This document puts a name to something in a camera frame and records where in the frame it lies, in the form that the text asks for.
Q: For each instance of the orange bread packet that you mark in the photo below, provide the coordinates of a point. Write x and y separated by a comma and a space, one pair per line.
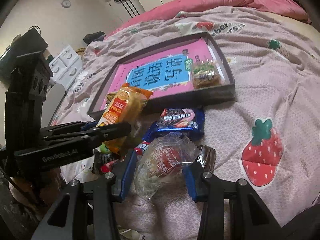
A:
125, 102

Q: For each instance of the pink book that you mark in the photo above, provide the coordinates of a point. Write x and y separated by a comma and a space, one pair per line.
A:
140, 67

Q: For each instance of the clear-wrapped brown cookie snack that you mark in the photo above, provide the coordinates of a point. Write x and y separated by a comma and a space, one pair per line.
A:
206, 76

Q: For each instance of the pink quilt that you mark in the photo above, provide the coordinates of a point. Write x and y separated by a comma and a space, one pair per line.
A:
225, 2

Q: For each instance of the pink box lid tray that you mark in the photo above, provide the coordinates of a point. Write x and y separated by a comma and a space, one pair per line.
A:
200, 97

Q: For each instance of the wicker basket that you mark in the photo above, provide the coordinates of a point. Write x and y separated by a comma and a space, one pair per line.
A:
80, 51

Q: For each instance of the long red snack packet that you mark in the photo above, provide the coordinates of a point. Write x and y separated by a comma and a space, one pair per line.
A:
108, 167

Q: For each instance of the red white wrapped candy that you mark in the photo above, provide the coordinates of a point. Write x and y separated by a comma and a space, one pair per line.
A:
141, 148

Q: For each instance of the green yellow milk snack packet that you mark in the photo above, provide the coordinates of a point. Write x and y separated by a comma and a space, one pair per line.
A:
105, 149

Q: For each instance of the dark cloth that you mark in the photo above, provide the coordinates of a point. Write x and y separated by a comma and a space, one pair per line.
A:
93, 37

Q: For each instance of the round white wall fixture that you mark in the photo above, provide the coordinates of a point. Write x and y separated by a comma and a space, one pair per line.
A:
66, 3

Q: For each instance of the pink strawberry printed blanket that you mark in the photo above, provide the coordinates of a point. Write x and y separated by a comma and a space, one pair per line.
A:
262, 92

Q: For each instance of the blue cookie packet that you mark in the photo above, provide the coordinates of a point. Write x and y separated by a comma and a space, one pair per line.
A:
177, 120

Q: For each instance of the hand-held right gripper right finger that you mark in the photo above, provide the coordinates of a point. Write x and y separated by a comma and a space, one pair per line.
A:
192, 182

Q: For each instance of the clear-wrapped red snack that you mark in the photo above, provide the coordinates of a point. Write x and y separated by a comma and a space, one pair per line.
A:
162, 162

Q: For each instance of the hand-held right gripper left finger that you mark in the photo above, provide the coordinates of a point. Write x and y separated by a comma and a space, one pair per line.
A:
126, 172

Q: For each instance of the dark green snack packet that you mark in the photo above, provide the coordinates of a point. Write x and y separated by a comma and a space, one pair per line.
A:
100, 158

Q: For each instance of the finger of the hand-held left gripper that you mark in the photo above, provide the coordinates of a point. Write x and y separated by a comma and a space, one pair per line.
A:
112, 131
65, 127

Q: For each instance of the beige bed sheet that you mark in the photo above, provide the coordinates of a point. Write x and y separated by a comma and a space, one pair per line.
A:
295, 32

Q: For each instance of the small brown wrapped snack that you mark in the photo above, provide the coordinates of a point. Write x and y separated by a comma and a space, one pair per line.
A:
208, 155

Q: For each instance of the white drawer cabinet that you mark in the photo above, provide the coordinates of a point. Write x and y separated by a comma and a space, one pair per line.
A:
66, 66

